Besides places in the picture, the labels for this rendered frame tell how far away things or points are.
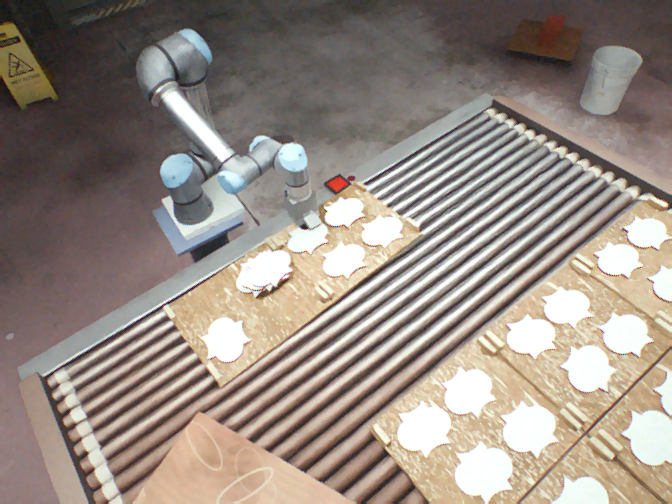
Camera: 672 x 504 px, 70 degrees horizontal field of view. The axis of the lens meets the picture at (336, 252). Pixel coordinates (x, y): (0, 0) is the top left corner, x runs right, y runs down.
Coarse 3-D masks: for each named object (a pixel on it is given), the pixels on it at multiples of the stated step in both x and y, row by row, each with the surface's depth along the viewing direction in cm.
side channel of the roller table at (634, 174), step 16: (512, 112) 203; (528, 112) 200; (528, 128) 200; (544, 128) 194; (560, 128) 192; (560, 144) 192; (576, 144) 186; (592, 144) 185; (592, 160) 184; (608, 160) 179; (624, 160) 178; (624, 176) 176; (640, 176) 172; (656, 176) 172; (656, 192) 170
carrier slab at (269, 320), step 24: (216, 288) 157; (288, 288) 155; (312, 288) 154; (192, 312) 152; (216, 312) 151; (240, 312) 151; (264, 312) 150; (288, 312) 149; (312, 312) 149; (192, 336) 147; (264, 336) 145; (288, 336) 145; (216, 360) 141; (240, 360) 140
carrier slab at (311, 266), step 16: (352, 192) 180; (368, 192) 180; (320, 208) 176; (368, 208) 174; (384, 208) 174; (352, 224) 170; (336, 240) 166; (352, 240) 166; (400, 240) 164; (304, 256) 163; (320, 256) 162; (368, 256) 161; (384, 256) 160; (304, 272) 159; (320, 272) 158; (368, 272) 157; (336, 288) 154; (352, 288) 154
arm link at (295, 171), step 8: (288, 144) 139; (296, 144) 139; (280, 152) 137; (288, 152) 137; (296, 152) 137; (304, 152) 138; (280, 160) 138; (288, 160) 136; (296, 160) 136; (304, 160) 138; (280, 168) 140; (288, 168) 138; (296, 168) 138; (304, 168) 139; (288, 176) 141; (296, 176) 140; (304, 176) 142; (288, 184) 143; (296, 184) 142; (304, 184) 144
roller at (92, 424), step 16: (512, 144) 193; (496, 160) 189; (464, 176) 183; (448, 192) 180; (416, 208) 175; (192, 352) 145; (176, 368) 142; (144, 384) 140; (160, 384) 141; (128, 400) 137; (96, 416) 135; (112, 416) 136; (80, 432) 132
